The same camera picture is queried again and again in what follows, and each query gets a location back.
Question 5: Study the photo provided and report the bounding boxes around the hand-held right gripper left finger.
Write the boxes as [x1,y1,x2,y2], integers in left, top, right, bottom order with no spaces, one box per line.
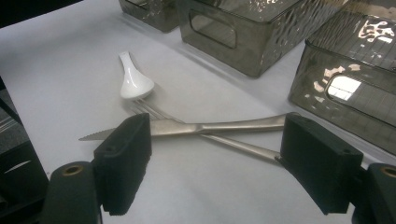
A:
[92,112,153,217]

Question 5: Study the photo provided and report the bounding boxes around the white ceramic spoon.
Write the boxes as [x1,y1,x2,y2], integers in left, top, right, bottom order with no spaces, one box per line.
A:
[119,50,156,101]

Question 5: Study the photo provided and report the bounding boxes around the stainless steel fork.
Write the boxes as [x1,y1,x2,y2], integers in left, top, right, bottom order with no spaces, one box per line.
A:
[130,98,283,163]

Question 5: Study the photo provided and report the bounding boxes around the white table sheet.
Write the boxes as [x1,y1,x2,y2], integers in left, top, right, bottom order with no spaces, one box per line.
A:
[0,0,396,224]

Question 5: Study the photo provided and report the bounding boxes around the smoke-grey transparent plastic bin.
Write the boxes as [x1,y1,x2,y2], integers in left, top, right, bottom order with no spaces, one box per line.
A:
[288,8,396,157]
[118,0,180,34]
[176,0,350,78]

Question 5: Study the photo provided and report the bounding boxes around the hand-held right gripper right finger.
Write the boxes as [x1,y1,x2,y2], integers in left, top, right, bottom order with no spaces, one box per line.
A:
[275,112,364,216]

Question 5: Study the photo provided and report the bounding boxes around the stainless steel knife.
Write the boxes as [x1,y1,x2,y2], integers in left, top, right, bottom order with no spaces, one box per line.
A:
[78,112,302,143]

